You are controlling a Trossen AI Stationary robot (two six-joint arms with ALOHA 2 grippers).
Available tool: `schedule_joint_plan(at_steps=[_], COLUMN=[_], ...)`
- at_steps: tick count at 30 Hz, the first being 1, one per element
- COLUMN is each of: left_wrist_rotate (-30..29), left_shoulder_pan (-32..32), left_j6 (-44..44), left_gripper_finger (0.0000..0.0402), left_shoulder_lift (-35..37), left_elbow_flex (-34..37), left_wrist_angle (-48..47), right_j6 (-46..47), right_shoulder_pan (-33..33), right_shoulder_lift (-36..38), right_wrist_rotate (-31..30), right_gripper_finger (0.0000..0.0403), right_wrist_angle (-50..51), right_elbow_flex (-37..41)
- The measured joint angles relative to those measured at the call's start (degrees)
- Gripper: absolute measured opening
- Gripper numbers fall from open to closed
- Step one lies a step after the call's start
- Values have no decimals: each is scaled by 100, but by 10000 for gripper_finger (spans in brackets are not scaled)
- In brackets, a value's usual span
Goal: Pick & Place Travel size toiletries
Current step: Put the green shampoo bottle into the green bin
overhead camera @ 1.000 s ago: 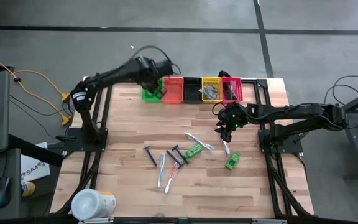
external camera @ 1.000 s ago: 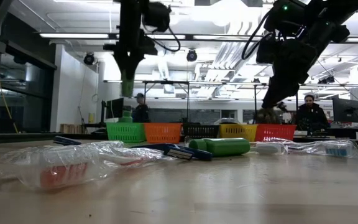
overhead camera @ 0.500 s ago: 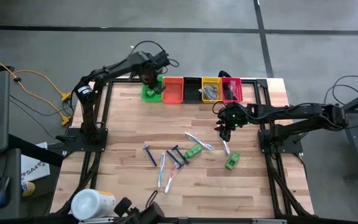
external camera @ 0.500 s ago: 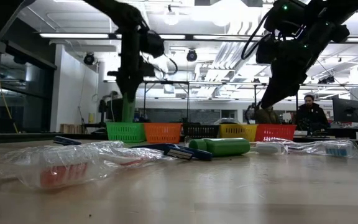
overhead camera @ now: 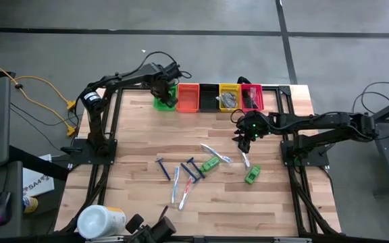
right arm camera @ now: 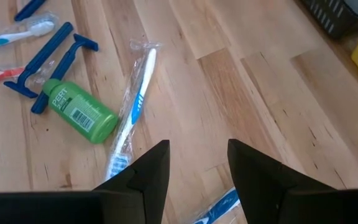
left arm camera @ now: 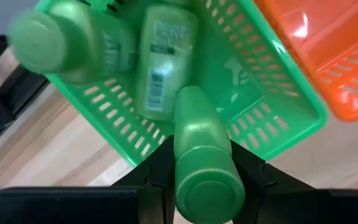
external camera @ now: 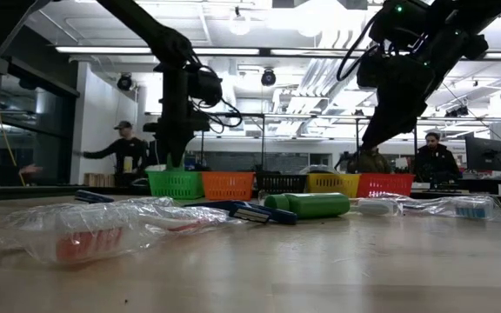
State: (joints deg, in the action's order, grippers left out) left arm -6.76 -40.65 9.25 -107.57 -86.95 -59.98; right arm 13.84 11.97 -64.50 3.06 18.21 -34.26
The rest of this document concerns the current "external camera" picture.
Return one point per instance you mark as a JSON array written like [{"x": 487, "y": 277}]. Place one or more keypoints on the black metal table frame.
[{"x": 37, "y": 191}]

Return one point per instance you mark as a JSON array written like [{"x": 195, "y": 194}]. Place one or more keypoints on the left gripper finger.
[
  {"x": 184, "y": 145},
  {"x": 171, "y": 141}
]

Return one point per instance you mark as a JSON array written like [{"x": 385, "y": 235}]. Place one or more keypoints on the wooden crate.
[{"x": 100, "y": 179}]

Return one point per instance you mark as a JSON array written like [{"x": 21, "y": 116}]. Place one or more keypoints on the green Pert shampoo bottle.
[
  {"x": 315, "y": 205},
  {"x": 170, "y": 164}
]

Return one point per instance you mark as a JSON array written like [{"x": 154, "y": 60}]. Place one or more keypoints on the red plastic basket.
[{"x": 385, "y": 184}]

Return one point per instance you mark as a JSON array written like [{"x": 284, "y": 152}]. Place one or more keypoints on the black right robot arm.
[{"x": 472, "y": 26}]

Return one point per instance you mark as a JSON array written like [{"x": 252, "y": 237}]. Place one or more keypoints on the black plastic basket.
[{"x": 281, "y": 183}]

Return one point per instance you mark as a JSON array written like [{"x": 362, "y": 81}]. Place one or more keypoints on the black computer monitor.
[{"x": 483, "y": 154}]

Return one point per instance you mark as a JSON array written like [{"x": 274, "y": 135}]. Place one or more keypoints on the orange plastic basket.
[{"x": 228, "y": 186}]

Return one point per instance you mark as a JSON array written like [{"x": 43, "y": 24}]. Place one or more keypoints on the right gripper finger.
[
  {"x": 407, "y": 115},
  {"x": 378, "y": 124}
]

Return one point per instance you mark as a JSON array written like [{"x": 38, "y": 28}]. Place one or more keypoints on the green plastic basket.
[{"x": 174, "y": 187}]

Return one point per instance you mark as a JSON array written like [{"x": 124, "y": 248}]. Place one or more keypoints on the black ceiling dome camera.
[
  {"x": 125, "y": 81},
  {"x": 269, "y": 77}
]

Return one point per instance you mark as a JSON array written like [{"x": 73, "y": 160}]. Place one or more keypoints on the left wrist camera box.
[{"x": 205, "y": 89}]

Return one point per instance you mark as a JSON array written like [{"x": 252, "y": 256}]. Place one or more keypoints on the long ceiling light strip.
[{"x": 229, "y": 51}]

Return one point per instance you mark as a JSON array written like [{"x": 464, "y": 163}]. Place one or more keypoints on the person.
[
  {"x": 126, "y": 152},
  {"x": 370, "y": 163},
  {"x": 435, "y": 163}
]

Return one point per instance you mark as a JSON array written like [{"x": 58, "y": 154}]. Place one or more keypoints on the yellow plastic basket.
[{"x": 333, "y": 184}]

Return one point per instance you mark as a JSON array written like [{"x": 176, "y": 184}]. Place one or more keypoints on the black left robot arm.
[{"x": 146, "y": 26}]

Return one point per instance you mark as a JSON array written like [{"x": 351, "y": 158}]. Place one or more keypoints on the blue disposable razor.
[
  {"x": 94, "y": 197},
  {"x": 283, "y": 216},
  {"x": 250, "y": 214}
]

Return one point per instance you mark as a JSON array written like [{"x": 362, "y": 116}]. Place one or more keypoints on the black ceiling track light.
[{"x": 457, "y": 112}]

